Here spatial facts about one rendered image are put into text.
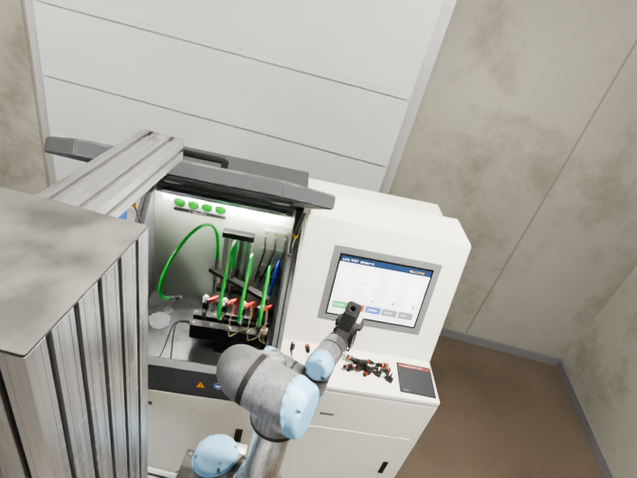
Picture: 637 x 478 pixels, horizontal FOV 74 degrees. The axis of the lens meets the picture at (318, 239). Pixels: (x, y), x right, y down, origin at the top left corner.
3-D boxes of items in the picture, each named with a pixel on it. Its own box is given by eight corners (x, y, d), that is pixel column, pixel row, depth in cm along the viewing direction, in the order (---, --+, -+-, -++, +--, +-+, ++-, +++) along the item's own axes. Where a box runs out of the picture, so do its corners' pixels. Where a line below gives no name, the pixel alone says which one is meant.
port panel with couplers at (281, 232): (253, 278, 207) (263, 225, 190) (254, 273, 210) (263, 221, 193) (279, 283, 208) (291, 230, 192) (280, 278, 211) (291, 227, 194)
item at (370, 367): (341, 376, 179) (344, 368, 176) (340, 357, 188) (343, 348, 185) (393, 384, 181) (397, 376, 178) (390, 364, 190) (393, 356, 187)
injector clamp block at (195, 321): (188, 347, 192) (190, 323, 183) (193, 331, 200) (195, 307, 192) (262, 359, 195) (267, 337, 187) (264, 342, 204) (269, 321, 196)
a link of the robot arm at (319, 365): (299, 375, 120) (307, 352, 117) (314, 356, 130) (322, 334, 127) (322, 389, 118) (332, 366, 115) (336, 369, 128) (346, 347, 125)
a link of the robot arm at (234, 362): (185, 378, 88) (257, 372, 134) (227, 406, 85) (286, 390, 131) (213, 327, 90) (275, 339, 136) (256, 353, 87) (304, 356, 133)
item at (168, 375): (109, 383, 173) (107, 358, 165) (114, 375, 177) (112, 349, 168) (260, 405, 180) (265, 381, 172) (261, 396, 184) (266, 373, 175)
